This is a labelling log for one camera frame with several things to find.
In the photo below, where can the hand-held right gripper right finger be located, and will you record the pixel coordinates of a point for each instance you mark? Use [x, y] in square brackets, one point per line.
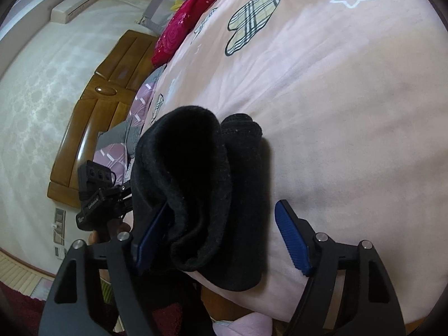
[290, 238]

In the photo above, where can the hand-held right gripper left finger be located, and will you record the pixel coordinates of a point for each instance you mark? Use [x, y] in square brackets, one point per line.
[154, 229]

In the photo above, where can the black pants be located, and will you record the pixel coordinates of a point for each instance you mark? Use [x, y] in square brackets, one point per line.
[210, 199]

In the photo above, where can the person's left hand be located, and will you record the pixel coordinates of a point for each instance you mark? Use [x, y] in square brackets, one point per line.
[93, 239]

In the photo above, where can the purple grey patterned pillow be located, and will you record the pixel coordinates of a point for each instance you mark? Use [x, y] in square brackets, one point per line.
[115, 150]
[145, 98]

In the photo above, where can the wooden headboard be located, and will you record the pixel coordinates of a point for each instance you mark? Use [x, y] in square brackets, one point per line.
[87, 129]

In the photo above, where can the pink floor mat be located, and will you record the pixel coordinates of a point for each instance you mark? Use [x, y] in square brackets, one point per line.
[44, 288]

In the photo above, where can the pink cloth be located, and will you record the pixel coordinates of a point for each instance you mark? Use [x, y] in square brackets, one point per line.
[245, 327]

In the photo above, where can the dark red rug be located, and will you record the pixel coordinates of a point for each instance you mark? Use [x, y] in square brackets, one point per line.
[17, 308]

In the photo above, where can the pink printed bed quilt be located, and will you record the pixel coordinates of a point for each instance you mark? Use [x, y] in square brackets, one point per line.
[350, 112]

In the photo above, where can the white air conditioner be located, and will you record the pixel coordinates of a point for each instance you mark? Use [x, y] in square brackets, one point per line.
[75, 5]

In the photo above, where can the red floral blanket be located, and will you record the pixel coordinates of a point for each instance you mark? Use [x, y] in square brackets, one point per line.
[182, 24]

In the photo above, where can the yellow toy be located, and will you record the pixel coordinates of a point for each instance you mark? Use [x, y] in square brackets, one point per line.
[176, 5]

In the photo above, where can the white wall switch panel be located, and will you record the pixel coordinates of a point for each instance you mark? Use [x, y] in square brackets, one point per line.
[57, 237]
[60, 218]
[60, 252]

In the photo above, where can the grey bed guard rail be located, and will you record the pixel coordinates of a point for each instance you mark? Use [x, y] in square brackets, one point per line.
[157, 10]

